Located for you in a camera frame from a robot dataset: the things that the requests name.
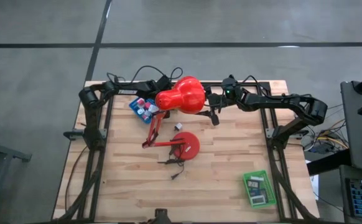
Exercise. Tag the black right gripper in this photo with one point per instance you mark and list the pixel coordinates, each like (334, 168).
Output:
(227, 93)

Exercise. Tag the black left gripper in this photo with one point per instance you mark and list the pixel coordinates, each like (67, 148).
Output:
(164, 83)

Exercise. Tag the large white charger block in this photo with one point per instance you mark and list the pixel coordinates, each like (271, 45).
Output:
(153, 108)

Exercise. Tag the white charger block black face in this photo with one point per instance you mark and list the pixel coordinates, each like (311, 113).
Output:
(178, 126)
(140, 111)

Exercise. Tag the navy blue digital thermometer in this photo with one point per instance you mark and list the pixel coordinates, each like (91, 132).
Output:
(255, 192)

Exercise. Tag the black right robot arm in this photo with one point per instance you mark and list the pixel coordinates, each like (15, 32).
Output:
(277, 102)

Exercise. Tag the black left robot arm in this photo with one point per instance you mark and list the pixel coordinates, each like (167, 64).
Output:
(131, 91)

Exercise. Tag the red desk lamp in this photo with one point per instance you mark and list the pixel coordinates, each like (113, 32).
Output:
(184, 93)

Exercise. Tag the blue plastic basket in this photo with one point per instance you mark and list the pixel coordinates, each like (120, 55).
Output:
(133, 106)

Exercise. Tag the green plastic basket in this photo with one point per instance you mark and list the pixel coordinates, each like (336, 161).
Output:
(271, 193)

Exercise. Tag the black side desk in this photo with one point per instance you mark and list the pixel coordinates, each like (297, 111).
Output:
(355, 130)

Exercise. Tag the grey metal table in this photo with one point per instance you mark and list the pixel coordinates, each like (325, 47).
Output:
(0, 151)

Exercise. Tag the black frame clamp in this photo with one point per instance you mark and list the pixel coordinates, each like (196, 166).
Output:
(116, 79)

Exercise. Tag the black metal table frame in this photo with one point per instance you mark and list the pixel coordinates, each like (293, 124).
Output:
(143, 199)

